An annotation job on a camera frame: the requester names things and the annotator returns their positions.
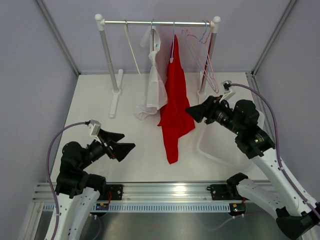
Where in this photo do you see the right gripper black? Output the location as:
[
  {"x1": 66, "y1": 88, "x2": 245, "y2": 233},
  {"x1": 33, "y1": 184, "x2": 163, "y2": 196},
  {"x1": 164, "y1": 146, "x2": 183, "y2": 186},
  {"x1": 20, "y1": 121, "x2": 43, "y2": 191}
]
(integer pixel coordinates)
[{"x1": 185, "y1": 95, "x2": 244, "y2": 136}]

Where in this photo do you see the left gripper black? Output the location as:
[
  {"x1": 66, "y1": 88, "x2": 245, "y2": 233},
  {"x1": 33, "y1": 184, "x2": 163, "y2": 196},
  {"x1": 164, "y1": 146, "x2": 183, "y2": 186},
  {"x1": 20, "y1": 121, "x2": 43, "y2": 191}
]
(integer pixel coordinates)
[{"x1": 78, "y1": 128, "x2": 135, "y2": 170}]

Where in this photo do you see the red t shirt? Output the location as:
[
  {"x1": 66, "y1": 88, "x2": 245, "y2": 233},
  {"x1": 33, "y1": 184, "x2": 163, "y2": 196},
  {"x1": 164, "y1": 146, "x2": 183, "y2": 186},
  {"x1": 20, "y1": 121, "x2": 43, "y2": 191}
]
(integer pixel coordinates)
[{"x1": 158, "y1": 36, "x2": 195, "y2": 165}]

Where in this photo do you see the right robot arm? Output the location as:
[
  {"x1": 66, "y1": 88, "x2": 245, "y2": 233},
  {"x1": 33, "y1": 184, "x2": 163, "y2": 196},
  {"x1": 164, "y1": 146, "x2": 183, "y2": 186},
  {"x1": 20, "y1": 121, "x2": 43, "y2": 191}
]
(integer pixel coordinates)
[{"x1": 185, "y1": 96, "x2": 320, "y2": 240}]

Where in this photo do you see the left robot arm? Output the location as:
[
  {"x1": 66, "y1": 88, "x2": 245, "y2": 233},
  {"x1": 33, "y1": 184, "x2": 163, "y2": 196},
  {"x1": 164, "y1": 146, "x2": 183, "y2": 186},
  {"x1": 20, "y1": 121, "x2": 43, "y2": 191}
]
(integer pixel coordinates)
[{"x1": 45, "y1": 128, "x2": 136, "y2": 240}]

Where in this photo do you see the white t shirt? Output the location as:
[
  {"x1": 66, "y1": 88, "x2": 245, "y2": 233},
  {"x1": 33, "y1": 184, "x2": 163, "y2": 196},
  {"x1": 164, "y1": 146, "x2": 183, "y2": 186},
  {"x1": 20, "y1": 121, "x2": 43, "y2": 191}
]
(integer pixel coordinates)
[{"x1": 133, "y1": 26, "x2": 168, "y2": 121}]

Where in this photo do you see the silver hanger under white shirt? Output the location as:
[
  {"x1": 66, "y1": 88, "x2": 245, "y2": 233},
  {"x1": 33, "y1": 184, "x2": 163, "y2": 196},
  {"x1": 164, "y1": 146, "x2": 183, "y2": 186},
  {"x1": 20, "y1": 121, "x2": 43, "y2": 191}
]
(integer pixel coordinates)
[{"x1": 150, "y1": 20, "x2": 154, "y2": 51}]

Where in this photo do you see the cream wooden hanger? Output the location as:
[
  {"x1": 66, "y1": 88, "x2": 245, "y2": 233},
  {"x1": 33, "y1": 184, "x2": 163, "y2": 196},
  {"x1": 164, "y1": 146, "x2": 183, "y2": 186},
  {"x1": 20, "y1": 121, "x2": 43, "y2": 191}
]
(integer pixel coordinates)
[{"x1": 124, "y1": 19, "x2": 141, "y2": 75}]

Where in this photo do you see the white plastic basket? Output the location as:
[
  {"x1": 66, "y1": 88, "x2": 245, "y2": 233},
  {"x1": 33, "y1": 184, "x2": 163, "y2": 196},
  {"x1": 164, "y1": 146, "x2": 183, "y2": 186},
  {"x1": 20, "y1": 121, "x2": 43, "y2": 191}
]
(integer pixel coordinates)
[{"x1": 196, "y1": 122, "x2": 254, "y2": 172}]

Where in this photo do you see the clothes rack white silver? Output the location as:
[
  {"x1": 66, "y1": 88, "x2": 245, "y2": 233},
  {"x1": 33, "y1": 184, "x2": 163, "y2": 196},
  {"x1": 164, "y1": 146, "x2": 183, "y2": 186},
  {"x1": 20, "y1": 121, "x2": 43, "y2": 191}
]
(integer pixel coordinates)
[{"x1": 94, "y1": 13, "x2": 222, "y2": 119}]

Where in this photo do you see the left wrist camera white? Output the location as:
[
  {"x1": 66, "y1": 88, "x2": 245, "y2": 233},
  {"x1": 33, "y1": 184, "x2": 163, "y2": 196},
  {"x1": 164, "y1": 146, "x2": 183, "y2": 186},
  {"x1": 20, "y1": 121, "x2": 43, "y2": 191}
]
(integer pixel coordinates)
[{"x1": 88, "y1": 119, "x2": 101, "y2": 141}]

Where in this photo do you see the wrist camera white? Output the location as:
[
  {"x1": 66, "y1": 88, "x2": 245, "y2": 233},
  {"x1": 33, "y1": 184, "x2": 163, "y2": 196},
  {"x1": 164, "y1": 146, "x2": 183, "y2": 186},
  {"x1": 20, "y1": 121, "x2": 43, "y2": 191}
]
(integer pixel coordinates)
[
  {"x1": 220, "y1": 80, "x2": 236, "y2": 101},
  {"x1": 88, "y1": 119, "x2": 101, "y2": 141}
]

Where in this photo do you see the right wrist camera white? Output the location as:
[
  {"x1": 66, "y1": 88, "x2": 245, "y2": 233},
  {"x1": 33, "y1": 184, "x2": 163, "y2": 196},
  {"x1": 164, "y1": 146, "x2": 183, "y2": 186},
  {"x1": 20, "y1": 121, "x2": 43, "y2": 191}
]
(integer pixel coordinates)
[{"x1": 220, "y1": 80, "x2": 236, "y2": 101}]

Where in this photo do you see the white slotted cable duct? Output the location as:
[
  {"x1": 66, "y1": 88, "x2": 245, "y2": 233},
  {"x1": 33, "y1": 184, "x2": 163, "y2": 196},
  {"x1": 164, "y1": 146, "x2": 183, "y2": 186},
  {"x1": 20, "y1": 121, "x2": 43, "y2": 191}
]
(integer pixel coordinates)
[{"x1": 42, "y1": 202, "x2": 231, "y2": 214}]

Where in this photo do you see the aluminium rail frame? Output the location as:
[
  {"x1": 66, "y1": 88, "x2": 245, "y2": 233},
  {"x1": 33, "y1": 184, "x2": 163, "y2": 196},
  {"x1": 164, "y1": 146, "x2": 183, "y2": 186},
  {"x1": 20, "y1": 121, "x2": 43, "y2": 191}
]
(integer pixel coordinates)
[{"x1": 32, "y1": 181, "x2": 280, "y2": 203}]

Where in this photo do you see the pink wire hanger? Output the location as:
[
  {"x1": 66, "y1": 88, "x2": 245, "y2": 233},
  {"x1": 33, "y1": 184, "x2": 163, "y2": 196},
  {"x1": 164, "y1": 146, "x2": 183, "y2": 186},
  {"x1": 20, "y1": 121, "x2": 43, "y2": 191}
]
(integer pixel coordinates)
[{"x1": 184, "y1": 20, "x2": 219, "y2": 93}]

